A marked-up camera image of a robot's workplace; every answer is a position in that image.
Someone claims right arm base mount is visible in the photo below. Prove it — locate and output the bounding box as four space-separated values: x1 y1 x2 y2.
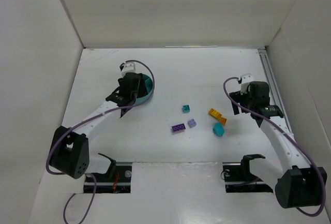
220 154 273 193

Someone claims dark purple long lego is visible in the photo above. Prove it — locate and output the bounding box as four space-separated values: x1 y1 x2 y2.
171 123 186 133

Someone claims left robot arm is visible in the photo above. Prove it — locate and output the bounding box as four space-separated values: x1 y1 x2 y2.
46 72 149 179

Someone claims teal square lego brick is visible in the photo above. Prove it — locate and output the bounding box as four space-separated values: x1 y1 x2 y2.
182 104 190 113

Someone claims teal rounded lego piece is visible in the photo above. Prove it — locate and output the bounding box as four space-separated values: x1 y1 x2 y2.
213 123 225 137

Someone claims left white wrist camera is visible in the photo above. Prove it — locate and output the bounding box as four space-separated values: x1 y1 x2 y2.
119 62 136 77

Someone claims yellow long lego brick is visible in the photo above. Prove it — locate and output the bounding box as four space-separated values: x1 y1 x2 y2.
208 108 222 120

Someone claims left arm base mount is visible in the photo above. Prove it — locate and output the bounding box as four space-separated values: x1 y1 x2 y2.
83 153 132 194

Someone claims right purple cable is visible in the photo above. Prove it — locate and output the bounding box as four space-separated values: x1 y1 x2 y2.
223 77 325 215

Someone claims teal round divided container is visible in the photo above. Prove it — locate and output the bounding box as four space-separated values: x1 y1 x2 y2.
133 73 154 106

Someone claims purple cable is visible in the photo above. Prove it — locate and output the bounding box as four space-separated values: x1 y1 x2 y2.
46 59 155 224
223 77 325 215

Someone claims light purple square lego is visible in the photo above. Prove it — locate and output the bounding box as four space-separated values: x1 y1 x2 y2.
188 119 197 128

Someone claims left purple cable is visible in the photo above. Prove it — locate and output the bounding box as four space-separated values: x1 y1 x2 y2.
46 59 155 224

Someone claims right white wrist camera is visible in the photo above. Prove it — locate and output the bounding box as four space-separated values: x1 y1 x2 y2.
238 73 254 95

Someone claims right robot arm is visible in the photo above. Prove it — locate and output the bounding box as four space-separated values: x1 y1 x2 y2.
226 74 327 217

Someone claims aluminium rail right side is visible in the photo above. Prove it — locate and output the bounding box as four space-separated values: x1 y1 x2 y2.
258 48 293 133

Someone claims orange square lego brick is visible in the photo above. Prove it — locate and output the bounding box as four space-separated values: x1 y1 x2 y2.
219 117 227 126

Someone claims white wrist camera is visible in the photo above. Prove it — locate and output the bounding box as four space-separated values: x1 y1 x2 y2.
119 62 136 77
238 73 254 95

